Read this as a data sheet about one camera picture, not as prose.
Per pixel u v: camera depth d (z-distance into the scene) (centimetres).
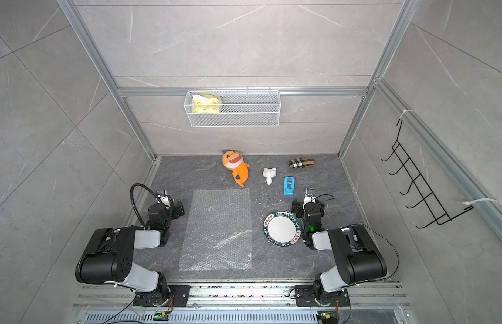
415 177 68
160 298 67
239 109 101
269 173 107
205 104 88
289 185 104
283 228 91
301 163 113
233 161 107
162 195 81
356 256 45
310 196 79
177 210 86
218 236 88
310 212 69
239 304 73
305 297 73
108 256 46
